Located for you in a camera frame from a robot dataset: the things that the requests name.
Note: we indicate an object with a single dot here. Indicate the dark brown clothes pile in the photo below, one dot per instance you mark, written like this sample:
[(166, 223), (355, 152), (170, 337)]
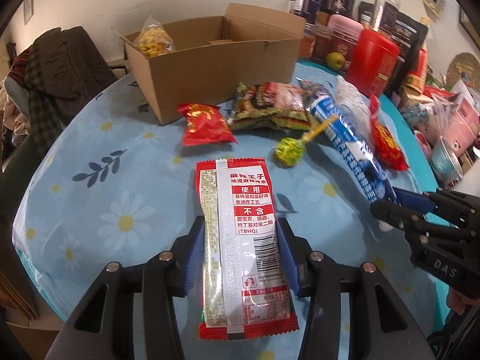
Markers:
[(53, 80)]

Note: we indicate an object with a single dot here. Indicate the black standing snack pouch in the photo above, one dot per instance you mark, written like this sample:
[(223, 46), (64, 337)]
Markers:
[(409, 35)]

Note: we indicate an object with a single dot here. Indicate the brown cardboard box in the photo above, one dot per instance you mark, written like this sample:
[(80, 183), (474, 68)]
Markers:
[(248, 44)]

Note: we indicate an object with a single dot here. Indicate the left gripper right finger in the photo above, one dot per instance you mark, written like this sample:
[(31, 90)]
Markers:
[(381, 325)]

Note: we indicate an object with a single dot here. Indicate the small red snack packet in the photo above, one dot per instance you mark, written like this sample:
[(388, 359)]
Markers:
[(205, 125)]

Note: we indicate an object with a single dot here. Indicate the white printed bread bag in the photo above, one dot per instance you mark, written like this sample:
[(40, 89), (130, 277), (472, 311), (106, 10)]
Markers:
[(354, 108)]

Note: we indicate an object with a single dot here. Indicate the wall picture frame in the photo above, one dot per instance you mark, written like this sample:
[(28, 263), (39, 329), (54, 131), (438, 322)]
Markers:
[(28, 9)]

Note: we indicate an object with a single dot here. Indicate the metal bowl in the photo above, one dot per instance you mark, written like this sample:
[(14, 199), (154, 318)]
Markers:
[(445, 165)]

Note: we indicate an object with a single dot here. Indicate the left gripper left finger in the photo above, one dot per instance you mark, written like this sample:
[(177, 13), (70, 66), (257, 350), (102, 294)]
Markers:
[(102, 324)]

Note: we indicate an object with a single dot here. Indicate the red white spicy strip packet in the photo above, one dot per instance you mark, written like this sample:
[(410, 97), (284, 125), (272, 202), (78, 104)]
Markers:
[(245, 294)]

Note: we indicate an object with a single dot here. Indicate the red plastic canister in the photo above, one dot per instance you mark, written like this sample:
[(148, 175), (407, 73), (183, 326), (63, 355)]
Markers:
[(373, 63)]

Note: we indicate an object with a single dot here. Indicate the tall dark label jar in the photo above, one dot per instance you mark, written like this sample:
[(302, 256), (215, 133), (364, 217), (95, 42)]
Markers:
[(384, 15)]

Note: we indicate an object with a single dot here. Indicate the green brown snack bag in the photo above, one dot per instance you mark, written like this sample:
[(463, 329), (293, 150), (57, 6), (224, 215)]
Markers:
[(270, 105)]

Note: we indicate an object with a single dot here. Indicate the green lollipop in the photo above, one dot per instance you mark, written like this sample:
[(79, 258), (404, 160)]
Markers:
[(289, 151)]

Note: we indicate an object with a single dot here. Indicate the waffle snack clear packet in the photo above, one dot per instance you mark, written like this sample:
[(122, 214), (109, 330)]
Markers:
[(153, 40)]

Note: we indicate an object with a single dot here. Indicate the green apple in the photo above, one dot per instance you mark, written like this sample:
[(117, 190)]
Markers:
[(335, 61)]

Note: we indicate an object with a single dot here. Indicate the brown spice clear jar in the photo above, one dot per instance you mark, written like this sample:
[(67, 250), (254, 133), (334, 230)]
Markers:
[(321, 44)]

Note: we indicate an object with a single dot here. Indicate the blue white cookie roll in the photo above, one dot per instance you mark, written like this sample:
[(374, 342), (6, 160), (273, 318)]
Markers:
[(355, 151)]

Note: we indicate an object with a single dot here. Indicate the red gold snack packet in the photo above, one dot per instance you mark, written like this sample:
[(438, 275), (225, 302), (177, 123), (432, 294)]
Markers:
[(386, 148)]

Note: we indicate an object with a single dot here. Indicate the blue floral tablecloth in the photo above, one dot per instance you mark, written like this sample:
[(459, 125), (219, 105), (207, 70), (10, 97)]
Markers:
[(117, 186)]

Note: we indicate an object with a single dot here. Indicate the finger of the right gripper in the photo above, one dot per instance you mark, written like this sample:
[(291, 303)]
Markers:
[(416, 199), (409, 217)]

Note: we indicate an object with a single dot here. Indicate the pink lidded jar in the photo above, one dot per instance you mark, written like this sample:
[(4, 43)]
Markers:
[(345, 35)]

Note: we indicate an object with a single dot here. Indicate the person's right hand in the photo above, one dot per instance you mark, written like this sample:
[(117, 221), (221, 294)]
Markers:
[(458, 302)]

